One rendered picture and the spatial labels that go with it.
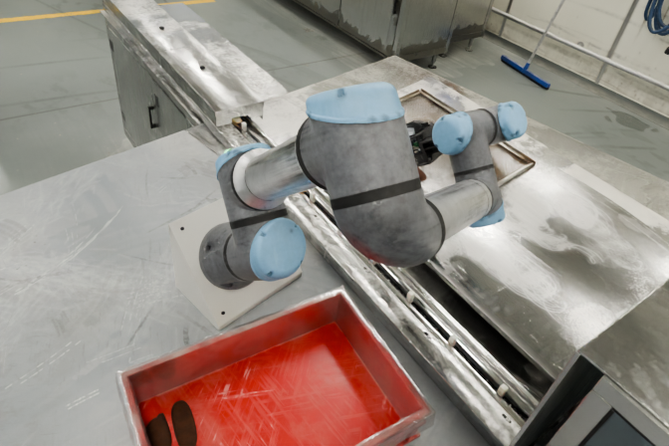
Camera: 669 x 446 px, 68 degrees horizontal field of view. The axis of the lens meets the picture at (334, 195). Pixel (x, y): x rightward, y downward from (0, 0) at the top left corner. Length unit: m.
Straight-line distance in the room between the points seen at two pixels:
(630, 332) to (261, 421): 0.66
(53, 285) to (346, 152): 0.90
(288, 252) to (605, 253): 0.82
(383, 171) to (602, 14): 4.46
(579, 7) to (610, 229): 3.73
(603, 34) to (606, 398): 4.45
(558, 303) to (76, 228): 1.19
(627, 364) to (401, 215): 0.30
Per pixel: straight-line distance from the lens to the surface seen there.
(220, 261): 1.07
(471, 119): 0.96
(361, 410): 1.07
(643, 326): 0.73
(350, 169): 0.58
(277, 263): 0.95
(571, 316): 1.27
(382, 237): 0.59
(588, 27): 5.03
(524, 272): 1.31
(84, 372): 1.15
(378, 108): 0.59
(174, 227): 1.11
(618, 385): 0.65
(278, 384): 1.08
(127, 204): 1.48
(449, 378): 1.11
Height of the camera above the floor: 1.76
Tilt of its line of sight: 38 degrees down
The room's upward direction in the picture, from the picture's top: 8 degrees clockwise
